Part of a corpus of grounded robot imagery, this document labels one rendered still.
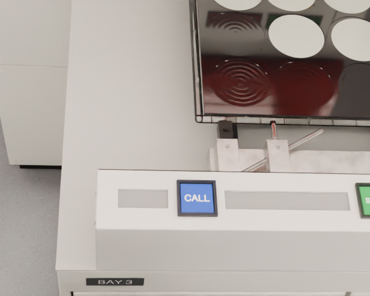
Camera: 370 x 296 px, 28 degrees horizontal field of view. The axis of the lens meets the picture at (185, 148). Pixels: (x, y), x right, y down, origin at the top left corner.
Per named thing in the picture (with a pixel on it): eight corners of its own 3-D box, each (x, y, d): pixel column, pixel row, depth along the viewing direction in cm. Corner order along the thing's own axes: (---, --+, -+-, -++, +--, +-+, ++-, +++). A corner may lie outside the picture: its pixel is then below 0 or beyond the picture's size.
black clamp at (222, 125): (216, 127, 119) (218, 118, 117) (229, 127, 120) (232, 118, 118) (218, 145, 118) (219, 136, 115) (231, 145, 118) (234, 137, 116)
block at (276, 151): (263, 148, 119) (266, 138, 116) (283, 149, 119) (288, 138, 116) (268, 192, 114) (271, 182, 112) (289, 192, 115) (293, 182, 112)
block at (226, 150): (214, 147, 118) (216, 137, 115) (235, 148, 118) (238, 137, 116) (217, 191, 113) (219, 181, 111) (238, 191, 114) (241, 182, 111)
